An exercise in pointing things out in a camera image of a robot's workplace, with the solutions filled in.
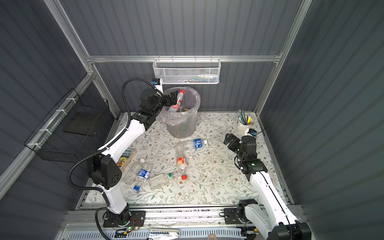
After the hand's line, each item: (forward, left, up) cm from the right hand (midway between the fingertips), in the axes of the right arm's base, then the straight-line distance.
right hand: (234, 139), depth 80 cm
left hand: (+20, +35, +18) cm, 44 cm away
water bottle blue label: (-14, +51, -16) cm, 55 cm away
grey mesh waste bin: (+15, +28, -11) cm, 34 cm away
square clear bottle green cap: (-16, +43, -19) cm, 50 cm away
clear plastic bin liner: (+33, +26, -4) cm, 42 cm away
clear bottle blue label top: (+7, +21, -15) cm, 27 cm away
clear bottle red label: (-5, +30, -14) cm, 33 cm away
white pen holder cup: (+19, -10, -14) cm, 25 cm away
